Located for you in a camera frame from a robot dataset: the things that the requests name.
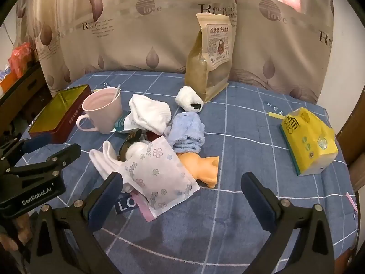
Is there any pink paper strip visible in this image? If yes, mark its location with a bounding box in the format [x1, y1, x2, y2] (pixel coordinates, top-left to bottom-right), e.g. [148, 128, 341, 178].
[130, 190, 155, 222]

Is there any red and gold tin box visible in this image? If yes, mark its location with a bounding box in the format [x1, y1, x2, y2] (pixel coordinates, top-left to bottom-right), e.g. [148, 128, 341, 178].
[29, 85, 91, 144]

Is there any orange rubber pig toy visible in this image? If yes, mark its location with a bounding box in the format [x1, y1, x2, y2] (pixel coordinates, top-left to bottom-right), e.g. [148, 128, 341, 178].
[177, 152, 220, 188]

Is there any light blue fluffy sock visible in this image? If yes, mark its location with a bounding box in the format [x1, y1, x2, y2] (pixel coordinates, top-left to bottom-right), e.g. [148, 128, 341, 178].
[167, 112, 205, 153]

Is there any blue checked tablecloth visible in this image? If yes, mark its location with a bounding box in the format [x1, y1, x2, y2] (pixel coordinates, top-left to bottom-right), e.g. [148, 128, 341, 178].
[17, 71, 358, 273]

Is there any beige leaf print curtain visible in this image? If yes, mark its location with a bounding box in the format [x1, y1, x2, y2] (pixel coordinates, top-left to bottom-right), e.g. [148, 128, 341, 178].
[16, 0, 334, 103]

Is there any white fluffy plush with black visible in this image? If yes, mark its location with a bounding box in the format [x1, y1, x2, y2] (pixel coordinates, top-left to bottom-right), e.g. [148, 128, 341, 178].
[175, 86, 204, 113]

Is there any orange box on cabinet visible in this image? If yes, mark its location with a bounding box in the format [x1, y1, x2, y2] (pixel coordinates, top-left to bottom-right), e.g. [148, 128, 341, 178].
[0, 71, 18, 93]

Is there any brown wooden cabinet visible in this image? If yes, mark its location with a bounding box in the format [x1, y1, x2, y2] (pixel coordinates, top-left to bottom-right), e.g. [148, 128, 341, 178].
[1, 63, 52, 135]

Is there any white round sock ball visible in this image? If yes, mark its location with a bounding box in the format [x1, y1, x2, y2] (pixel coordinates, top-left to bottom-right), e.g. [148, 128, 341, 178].
[125, 142, 149, 160]

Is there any red satin pouch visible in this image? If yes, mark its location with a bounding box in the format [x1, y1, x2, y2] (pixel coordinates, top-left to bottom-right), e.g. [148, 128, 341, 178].
[146, 131, 164, 142]

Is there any person's left hand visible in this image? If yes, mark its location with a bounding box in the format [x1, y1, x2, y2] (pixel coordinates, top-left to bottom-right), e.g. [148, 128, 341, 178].
[1, 213, 33, 252]

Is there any brown kraft food bag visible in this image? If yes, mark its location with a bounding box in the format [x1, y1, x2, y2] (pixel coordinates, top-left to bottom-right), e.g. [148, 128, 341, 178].
[185, 12, 234, 103]

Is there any white spoon in mug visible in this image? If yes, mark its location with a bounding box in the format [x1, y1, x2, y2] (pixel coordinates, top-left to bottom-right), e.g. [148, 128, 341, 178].
[113, 83, 121, 101]

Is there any orange red plastic bag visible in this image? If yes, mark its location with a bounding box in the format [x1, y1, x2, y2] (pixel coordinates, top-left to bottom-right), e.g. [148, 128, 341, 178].
[8, 42, 33, 79]

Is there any white long sock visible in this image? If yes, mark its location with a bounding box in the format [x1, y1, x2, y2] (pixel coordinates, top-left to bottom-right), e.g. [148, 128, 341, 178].
[89, 140, 134, 193]

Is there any pink ceramic mug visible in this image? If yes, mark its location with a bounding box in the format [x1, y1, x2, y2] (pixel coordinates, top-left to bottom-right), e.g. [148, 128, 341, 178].
[76, 87, 123, 134]

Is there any dark patterned brown sock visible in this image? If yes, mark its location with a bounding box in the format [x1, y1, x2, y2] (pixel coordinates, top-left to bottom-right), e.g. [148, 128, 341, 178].
[117, 129, 142, 162]

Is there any yellow tissue pack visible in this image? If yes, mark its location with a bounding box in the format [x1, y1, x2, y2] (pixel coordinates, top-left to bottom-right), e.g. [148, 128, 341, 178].
[280, 107, 338, 176]

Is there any navy love you face mask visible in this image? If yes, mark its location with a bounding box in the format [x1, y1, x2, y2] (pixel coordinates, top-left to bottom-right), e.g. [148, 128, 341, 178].
[115, 193, 138, 215]

